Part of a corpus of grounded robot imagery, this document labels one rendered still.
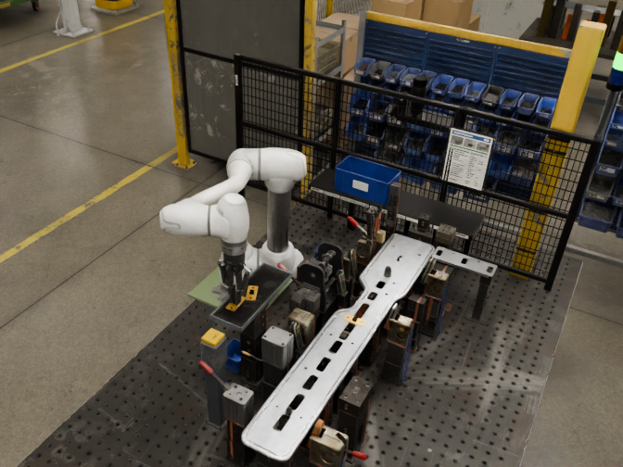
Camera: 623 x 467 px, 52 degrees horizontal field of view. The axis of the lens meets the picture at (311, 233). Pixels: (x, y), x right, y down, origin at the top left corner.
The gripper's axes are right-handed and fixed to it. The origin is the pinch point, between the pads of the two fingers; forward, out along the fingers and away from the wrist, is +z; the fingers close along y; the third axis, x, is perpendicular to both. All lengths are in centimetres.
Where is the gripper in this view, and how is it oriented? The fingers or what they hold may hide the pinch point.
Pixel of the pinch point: (235, 295)
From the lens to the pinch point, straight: 231.4
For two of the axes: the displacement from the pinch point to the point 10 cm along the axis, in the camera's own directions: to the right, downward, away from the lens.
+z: -0.5, 8.2, 5.7
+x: 4.4, -5.0, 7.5
